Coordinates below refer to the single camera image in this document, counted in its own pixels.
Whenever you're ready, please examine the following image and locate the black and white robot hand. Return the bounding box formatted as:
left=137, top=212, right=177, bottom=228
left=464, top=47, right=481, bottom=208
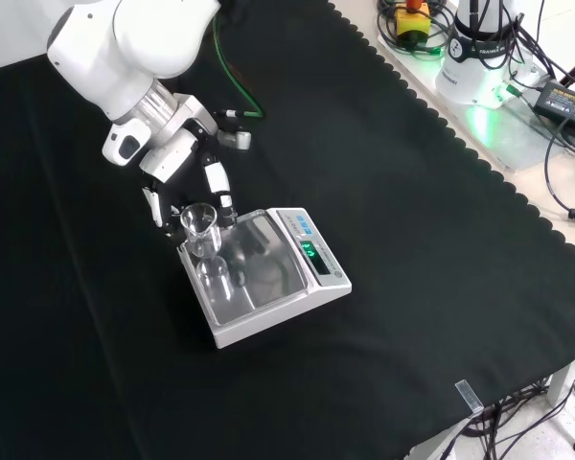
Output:
left=101, top=94, right=239, bottom=241

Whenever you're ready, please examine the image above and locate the clear glass beaker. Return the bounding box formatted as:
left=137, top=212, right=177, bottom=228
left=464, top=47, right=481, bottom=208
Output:
left=179, top=202, right=223, bottom=261

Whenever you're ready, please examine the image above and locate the white electronic balance steel pan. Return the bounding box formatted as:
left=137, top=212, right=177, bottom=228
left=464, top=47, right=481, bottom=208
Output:
left=176, top=206, right=354, bottom=351

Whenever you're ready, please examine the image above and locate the black bench cloth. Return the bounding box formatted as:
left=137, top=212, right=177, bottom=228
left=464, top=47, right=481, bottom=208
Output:
left=0, top=0, right=575, bottom=460

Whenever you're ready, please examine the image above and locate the yellow stop button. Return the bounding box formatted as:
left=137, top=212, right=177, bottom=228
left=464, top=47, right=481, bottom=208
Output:
left=395, top=0, right=433, bottom=40

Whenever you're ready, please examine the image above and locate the clear cloth clip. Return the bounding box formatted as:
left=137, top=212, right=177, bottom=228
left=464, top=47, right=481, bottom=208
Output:
left=454, top=379, right=486, bottom=415

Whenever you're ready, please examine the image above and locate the black power adapter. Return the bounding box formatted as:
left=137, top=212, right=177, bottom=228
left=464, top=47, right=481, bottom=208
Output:
left=531, top=80, right=575, bottom=129

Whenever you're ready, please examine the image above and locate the white table leg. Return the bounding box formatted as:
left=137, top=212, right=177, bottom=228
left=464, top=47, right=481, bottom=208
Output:
left=547, top=359, right=575, bottom=409

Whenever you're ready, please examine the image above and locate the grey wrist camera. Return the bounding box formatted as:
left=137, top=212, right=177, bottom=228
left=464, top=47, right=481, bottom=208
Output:
left=217, top=129, right=255, bottom=152

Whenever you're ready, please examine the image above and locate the grey metal base plate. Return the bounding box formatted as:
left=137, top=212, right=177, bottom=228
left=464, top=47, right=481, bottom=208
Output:
left=464, top=61, right=575, bottom=173

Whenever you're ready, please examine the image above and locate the black coiled cable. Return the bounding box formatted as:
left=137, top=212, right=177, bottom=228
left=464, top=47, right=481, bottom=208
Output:
left=542, top=112, right=575, bottom=222

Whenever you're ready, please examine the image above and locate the black cable bundle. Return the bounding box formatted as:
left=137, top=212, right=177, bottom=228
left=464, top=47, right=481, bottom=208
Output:
left=452, top=377, right=575, bottom=460

